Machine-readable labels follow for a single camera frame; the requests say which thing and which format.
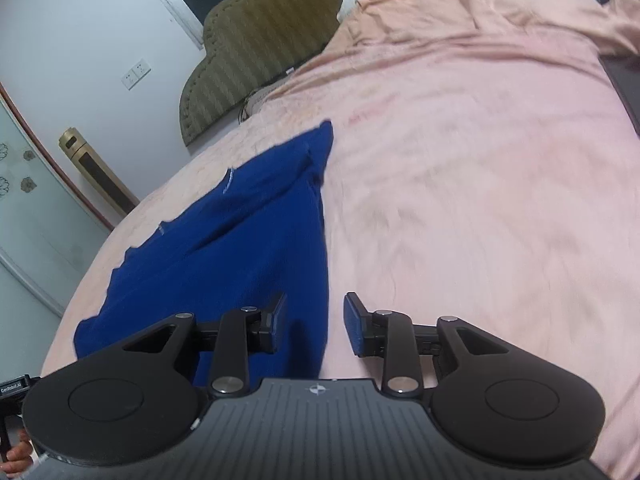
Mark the white wall socket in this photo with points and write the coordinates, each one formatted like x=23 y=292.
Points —
x=135 y=75

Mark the dark flat object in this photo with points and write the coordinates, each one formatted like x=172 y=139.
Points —
x=625 y=90

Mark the gold tower air conditioner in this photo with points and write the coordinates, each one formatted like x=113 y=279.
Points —
x=95 y=170

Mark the flower print wardrobe door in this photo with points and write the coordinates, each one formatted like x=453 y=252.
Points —
x=30 y=220

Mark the blue knit sweater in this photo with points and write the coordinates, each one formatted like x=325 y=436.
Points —
x=250 y=220

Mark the olive padded headboard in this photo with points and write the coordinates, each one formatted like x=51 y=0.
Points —
x=250 y=45

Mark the pink blanket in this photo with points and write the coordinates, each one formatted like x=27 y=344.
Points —
x=475 y=185

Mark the person's left hand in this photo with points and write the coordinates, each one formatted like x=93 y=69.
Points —
x=20 y=452

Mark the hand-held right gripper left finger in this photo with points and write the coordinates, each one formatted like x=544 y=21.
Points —
x=278 y=321

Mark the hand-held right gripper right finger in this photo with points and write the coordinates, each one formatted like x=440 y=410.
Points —
x=353 y=325

